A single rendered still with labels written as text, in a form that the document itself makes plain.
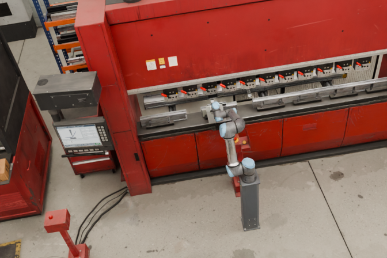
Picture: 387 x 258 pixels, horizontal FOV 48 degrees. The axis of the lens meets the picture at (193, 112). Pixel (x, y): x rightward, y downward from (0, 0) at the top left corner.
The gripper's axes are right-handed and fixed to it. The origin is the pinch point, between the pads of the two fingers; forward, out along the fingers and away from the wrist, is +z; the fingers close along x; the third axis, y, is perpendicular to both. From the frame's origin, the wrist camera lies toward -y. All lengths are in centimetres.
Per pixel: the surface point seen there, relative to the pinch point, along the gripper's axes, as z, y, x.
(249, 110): 16.2, -1.3, -37.9
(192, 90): -14.6, 22.7, 20.2
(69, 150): -57, -24, 138
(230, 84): -14.0, 24.1, -19.0
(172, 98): -11.3, 18.4, 41.7
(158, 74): -36, 40, 51
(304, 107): 11, -7, -96
